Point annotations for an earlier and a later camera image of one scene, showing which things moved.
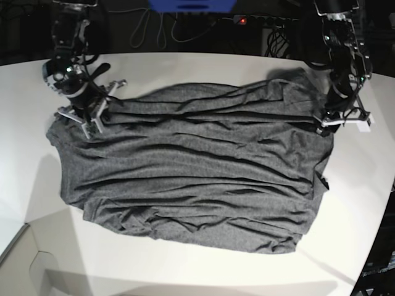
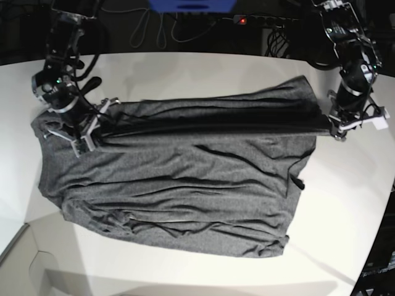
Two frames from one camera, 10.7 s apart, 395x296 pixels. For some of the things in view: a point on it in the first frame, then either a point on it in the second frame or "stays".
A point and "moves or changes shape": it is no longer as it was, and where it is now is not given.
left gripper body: (89, 98) to (74, 115)
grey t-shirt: (237, 166) moves or changes shape
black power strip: (263, 21) stays
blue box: (192, 6) stays
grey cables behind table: (137, 36) stays
